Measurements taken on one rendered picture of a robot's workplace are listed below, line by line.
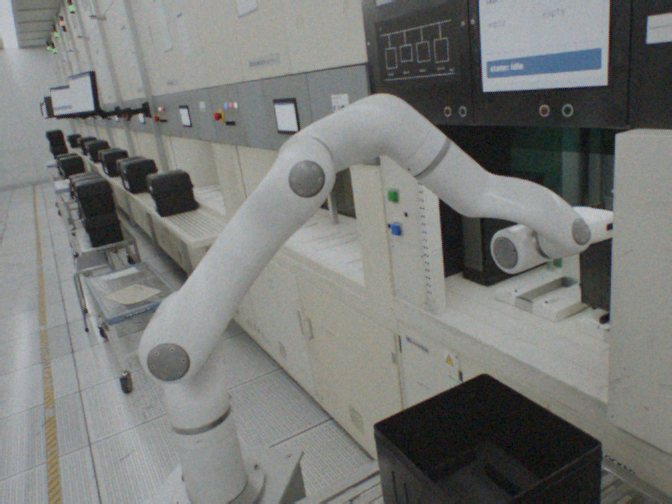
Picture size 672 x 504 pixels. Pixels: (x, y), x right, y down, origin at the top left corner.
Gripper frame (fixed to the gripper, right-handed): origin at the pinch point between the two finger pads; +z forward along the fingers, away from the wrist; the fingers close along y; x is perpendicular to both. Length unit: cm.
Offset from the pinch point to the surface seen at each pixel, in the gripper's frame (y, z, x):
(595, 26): 7.6, -17.5, 36.6
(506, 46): -11.4, -17.4, 35.6
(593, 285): -7.1, 3.8, -19.8
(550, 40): -1.2, -17.4, 35.5
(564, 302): -18.7, 8.4, -29.5
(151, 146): -494, 1, -7
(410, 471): 6, -62, -28
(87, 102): -344, -60, 40
